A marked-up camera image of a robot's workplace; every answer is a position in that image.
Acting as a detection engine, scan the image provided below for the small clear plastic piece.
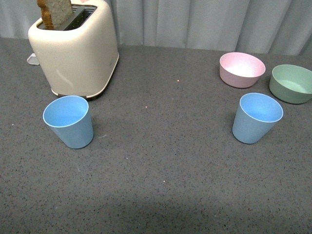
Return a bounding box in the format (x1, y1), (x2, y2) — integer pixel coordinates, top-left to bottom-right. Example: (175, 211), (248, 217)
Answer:
(26, 53), (39, 65)

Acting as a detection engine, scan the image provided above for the cream white toaster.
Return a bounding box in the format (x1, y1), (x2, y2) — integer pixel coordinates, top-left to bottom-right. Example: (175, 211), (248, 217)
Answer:
(28, 0), (119, 98)

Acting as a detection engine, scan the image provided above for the grey curtain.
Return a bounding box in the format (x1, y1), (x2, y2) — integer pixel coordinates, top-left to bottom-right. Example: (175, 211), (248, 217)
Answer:
(0, 0), (312, 56)

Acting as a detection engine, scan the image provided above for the green bowl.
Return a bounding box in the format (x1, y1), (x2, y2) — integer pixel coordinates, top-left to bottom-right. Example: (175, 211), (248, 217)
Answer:
(269, 64), (312, 104)

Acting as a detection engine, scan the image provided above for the bread slice in toaster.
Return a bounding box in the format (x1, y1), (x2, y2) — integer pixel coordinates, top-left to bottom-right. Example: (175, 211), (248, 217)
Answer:
(37, 0), (73, 30)

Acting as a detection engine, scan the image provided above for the pink bowl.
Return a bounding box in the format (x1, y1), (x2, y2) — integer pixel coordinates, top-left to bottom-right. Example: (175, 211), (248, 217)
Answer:
(219, 52), (266, 88)

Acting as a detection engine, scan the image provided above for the blue cup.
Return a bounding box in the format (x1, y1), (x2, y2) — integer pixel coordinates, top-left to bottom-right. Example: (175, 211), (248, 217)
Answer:
(43, 96), (94, 149)
(232, 93), (284, 144)

